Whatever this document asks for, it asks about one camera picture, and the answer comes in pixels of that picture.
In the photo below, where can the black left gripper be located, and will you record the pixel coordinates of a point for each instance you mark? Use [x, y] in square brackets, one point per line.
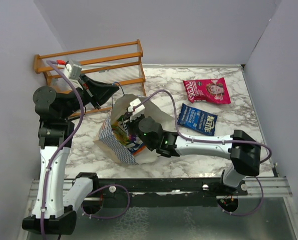
[100, 92]

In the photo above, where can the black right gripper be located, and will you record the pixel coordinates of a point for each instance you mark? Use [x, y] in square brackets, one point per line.
[129, 123]

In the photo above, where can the blue checkered paper bag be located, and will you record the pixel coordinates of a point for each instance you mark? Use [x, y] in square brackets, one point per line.
[116, 141]

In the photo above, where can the blue Kettle chips bag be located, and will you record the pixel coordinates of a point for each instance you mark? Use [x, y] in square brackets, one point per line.
[197, 120]

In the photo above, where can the pink Real crisps bag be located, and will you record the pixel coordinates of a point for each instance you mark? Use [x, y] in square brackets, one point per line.
[207, 90]

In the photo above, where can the purple snack packet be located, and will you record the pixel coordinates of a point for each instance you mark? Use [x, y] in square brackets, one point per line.
[123, 125]

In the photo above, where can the blue Burts chips bag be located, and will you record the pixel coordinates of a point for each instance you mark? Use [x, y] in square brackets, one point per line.
[135, 147]

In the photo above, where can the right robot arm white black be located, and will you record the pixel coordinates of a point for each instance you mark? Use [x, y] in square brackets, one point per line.
[240, 148]

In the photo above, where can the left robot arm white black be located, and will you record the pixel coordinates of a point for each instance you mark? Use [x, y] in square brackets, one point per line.
[55, 213]

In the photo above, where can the green yellow snack packet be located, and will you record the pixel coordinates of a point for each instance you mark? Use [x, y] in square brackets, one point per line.
[120, 134]

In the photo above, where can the wooden tiered shelf rack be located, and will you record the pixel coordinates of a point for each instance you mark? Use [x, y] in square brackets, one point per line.
[121, 62]

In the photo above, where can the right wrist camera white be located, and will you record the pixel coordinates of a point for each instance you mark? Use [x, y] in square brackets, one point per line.
[135, 109]

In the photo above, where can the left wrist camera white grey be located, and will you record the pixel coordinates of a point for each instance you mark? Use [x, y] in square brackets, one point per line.
[72, 70]

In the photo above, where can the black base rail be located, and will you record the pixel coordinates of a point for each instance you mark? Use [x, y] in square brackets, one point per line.
[161, 192]

